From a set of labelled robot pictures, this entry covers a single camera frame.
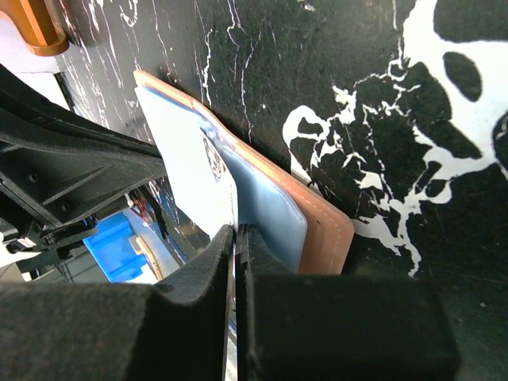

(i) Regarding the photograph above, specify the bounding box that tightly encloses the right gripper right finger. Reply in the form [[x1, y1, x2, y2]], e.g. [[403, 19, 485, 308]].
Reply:
[[236, 225, 460, 380]]

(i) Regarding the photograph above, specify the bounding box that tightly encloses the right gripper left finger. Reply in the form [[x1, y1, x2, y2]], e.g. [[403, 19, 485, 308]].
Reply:
[[1, 225, 234, 380]]

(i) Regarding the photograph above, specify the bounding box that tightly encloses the white credit card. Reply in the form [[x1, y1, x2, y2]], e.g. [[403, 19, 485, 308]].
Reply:
[[135, 87, 238, 238]]

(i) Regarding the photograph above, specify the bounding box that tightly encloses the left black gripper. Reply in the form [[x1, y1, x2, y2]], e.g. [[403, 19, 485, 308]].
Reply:
[[1, 67, 167, 267]]

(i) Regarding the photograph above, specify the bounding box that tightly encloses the orange wooden shelf rack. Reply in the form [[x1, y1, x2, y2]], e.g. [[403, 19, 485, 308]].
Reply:
[[1, 0, 69, 57]]

